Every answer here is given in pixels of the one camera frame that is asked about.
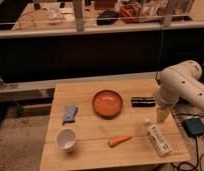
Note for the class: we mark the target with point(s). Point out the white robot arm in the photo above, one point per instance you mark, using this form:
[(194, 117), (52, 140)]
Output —
[(179, 81)]

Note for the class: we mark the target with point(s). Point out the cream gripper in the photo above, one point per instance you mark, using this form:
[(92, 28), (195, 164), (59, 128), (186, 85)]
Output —
[(162, 114)]

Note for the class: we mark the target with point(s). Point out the orange carrot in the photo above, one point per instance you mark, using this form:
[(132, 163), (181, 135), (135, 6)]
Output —
[(118, 140)]

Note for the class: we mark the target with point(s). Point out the orange bowl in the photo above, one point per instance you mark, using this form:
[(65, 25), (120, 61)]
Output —
[(107, 103)]

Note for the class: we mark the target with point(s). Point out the blue cloth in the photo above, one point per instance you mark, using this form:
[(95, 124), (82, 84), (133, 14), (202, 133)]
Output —
[(69, 114)]

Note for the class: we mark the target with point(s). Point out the red object on shelf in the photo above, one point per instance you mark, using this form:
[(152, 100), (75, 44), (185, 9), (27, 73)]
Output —
[(130, 13)]

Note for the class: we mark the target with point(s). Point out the black rectangular block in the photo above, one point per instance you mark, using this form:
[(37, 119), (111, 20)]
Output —
[(143, 101)]

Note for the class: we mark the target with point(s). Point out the black cap on shelf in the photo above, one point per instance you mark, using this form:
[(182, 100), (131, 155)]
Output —
[(107, 17)]

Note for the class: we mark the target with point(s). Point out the grey vertical post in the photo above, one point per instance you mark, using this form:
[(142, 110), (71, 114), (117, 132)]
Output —
[(78, 15)]

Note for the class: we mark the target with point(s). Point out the dark power adapter box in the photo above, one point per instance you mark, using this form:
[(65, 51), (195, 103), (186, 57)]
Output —
[(193, 127)]

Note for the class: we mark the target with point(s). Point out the white rectangular carton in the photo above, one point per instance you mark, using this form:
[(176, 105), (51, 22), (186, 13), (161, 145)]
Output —
[(155, 135)]

